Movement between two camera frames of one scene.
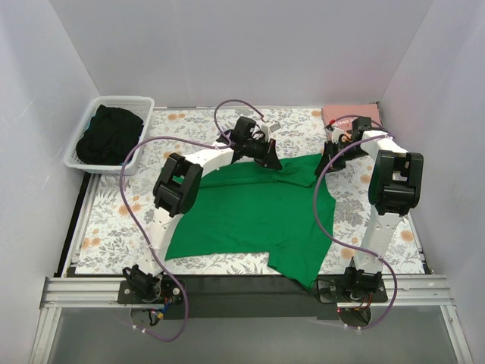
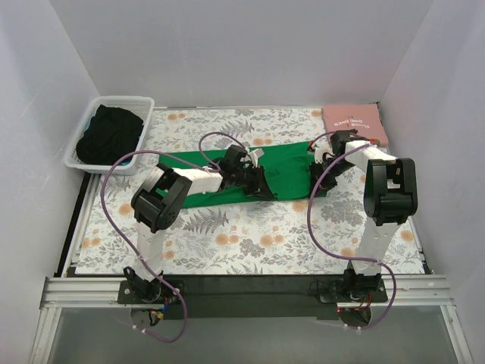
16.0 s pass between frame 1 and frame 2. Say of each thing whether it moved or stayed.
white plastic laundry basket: stayed
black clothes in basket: stayed
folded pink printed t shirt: stayed
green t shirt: moved
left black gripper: moved
